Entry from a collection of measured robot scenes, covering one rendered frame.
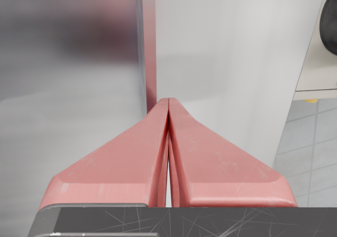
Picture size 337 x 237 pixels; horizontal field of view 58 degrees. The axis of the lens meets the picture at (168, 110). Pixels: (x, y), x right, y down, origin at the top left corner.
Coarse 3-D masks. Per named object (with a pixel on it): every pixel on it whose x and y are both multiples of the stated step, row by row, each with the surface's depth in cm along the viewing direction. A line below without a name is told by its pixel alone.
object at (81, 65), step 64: (0, 0) 12; (64, 0) 12; (128, 0) 13; (0, 64) 13; (64, 64) 14; (128, 64) 14; (0, 128) 15; (64, 128) 16; (128, 128) 16; (0, 192) 17
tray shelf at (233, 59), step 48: (192, 0) 13; (240, 0) 14; (288, 0) 14; (192, 48) 15; (240, 48) 15; (288, 48) 15; (192, 96) 16; (240, 96) 17; (288, 96) 17; (240, 144) 19
